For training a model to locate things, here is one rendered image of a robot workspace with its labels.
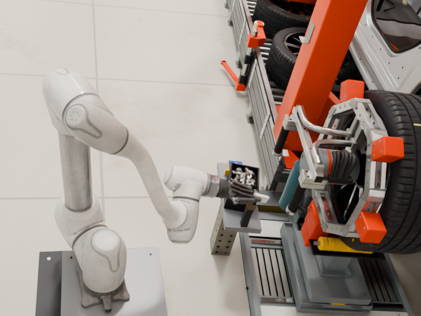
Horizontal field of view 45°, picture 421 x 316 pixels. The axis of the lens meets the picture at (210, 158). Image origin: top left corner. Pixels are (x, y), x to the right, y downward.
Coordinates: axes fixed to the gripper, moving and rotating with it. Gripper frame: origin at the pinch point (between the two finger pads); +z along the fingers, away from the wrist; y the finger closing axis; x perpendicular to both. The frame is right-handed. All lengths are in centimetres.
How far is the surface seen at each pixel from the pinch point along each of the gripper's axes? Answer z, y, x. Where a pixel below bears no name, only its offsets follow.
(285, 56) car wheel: 62, 153, 4
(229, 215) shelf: 1.7, 12.9, 25.7
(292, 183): 20.1, 14.1, -0.4
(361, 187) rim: 36.9, -1.9, -19.8
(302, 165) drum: 12.3, 6.1, -16.8
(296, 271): 48, 4, 45
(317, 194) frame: 32.8, 11.2, -0.4
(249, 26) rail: 55, 215, 17
